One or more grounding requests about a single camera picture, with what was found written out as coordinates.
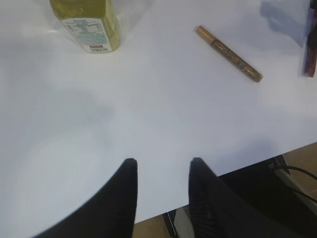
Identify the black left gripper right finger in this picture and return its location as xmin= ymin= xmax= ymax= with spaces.
xmin=188 ymin=158 xmax=297 ymax=238

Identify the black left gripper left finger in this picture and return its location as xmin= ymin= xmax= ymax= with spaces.
xmin=38 ymin=158 xmax=137 ymax=238

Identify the red glitter pen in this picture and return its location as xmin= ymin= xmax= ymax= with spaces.
xmin=303 ymin=0 xmax=317 ymax=77

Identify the yellow drink bottle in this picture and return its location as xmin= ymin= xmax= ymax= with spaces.
xmin=50 ymin=0 xmax=121 ymax=53

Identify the gold glitter pen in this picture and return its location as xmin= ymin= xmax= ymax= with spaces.
xmin=195 ymin=25 xmax=263 ymax=83

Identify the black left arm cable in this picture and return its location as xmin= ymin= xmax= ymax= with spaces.
xmin=268 ymin=163 xmax=317 ymax=206

